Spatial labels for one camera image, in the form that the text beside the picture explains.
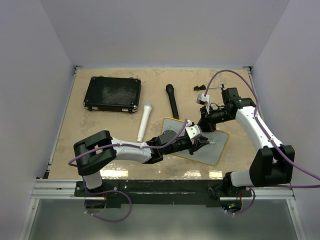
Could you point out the yellow framed whiteboard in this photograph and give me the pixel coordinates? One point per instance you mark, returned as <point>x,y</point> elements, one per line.
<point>209,154</point>

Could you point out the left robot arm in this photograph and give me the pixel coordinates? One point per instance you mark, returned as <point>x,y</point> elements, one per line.
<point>96,151</point>

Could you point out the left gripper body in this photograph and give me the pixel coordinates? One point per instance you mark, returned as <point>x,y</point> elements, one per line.
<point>181,144</point>

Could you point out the wire whiteboard stand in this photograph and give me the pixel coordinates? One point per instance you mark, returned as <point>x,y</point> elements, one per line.
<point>212,85</point>

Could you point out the black microphone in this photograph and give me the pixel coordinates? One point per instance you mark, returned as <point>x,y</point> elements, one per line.
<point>172,100</point>

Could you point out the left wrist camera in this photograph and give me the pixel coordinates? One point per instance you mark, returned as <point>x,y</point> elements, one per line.
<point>193,131</point>

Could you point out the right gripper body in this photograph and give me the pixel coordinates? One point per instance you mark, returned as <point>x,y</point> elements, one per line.
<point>214,116</point>

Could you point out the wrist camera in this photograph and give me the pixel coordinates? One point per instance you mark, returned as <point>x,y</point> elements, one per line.
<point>193,131</point>
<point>204,100</point>

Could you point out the black case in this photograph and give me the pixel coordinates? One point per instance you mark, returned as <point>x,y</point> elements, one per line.
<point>113,94</point>

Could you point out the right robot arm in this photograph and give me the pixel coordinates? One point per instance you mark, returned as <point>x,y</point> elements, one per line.
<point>269,167</point>

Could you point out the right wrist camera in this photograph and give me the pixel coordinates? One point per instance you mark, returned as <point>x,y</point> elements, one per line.
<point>204,100</point>

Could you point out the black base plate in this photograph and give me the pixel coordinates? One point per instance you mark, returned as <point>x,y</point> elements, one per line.
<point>117,192</point>

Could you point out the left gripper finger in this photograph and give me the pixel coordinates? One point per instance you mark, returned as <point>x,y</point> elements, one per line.
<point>198,145</point>
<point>202,139</point>

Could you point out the white microphone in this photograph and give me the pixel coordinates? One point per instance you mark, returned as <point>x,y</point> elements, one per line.
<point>147,108</point>

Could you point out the aluminium table frame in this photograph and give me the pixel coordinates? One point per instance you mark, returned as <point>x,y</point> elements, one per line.
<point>55,213</point>

